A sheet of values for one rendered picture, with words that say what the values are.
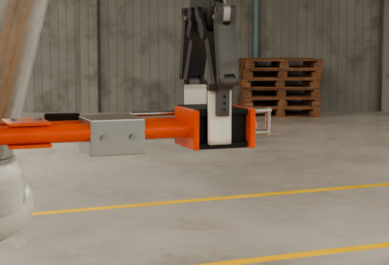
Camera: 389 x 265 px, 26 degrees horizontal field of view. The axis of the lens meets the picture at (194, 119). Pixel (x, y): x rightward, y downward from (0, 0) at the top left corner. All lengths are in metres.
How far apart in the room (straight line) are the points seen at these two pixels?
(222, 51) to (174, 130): 0.12
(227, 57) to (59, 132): 0.22
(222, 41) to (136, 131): 0.15
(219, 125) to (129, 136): 0.11
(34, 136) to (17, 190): 0.78
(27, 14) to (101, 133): 0.64
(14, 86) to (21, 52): 0.07
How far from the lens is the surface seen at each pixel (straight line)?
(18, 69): 1.65
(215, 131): 1.05
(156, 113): 1.10
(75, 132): 1.01
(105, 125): 1.01
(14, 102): 1.68
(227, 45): 1.02
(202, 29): 1.05
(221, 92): 1.03
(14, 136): 0.99
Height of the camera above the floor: 1.36
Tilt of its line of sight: 6 degrees down
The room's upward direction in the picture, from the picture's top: straight up
